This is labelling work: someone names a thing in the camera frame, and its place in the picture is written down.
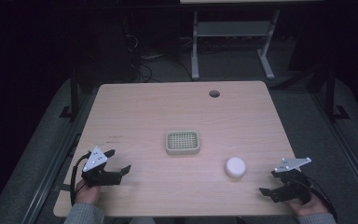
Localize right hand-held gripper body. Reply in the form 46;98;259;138
271;157;313;205

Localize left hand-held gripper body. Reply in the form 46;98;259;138
80;145;123;189

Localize white round soap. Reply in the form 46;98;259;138
224;157;247;179

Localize small beige mesh basket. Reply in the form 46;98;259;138
165;130;201;156

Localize person's right hand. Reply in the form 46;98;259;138
285;191;328;217

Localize person's left hand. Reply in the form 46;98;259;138
74;179;103;206

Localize black metal stand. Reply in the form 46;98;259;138
59;68;82;123
324;65;351;121

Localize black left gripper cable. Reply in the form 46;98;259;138
69;151;93;207

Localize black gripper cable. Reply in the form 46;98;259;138
304;175;338;223
69;151;93;207

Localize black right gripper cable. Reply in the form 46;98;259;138
304;175;338;223

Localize grey metal floor rail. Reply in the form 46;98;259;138
309;91;358;202
20;91;98;224

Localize black floor cables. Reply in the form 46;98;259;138
122;15;169;84

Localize white metal desk frame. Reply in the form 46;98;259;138
190;8;282;81

